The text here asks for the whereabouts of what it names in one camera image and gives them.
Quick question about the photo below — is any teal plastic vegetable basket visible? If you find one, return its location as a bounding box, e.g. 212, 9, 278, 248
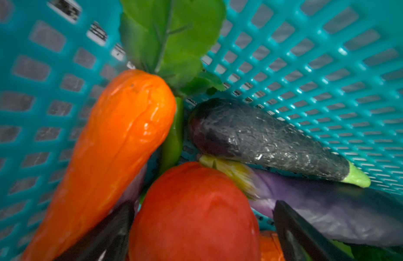
0, 1, 403, 261

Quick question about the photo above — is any orange carrot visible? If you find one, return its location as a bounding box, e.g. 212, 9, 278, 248
260, 231, 285, 261
22, 1, 226, 261

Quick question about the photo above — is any red tomato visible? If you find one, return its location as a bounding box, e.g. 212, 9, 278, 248
128, 162, 261, 261

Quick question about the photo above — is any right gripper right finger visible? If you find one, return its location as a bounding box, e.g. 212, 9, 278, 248
273, 201, 352, 261

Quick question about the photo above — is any purple eggplant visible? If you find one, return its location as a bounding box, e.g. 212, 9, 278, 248
198, 155, 403, 247

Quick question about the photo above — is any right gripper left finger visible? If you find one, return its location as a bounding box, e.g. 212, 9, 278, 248
55, 201, 135, 261

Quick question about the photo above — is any dark green cucumber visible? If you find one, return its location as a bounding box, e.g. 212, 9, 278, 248
187, 98, 371, 188

